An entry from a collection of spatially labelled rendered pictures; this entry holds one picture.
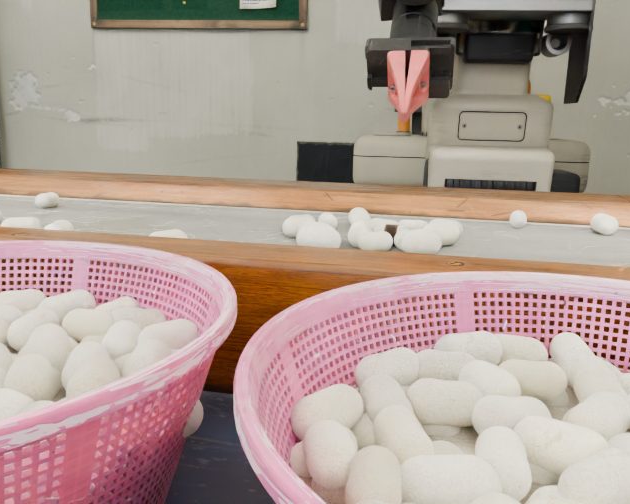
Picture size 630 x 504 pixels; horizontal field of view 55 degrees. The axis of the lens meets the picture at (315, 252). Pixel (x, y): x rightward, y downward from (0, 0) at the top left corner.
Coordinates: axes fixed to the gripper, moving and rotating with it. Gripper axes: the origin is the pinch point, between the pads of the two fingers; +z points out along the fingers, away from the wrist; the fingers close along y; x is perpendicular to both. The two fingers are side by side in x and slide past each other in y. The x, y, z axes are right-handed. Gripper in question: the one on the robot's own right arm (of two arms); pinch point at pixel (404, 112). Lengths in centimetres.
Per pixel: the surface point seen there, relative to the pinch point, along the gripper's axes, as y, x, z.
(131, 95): -129, 111, -140
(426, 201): 2.8, 9.7, 4.3
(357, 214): -3.6, 1.0, 14.0
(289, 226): -9.1, -2.2, 18.5
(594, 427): 10.4, -21.2, 42.6
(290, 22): -59, 91, -162
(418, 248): 2.8, -4.7, 22.2
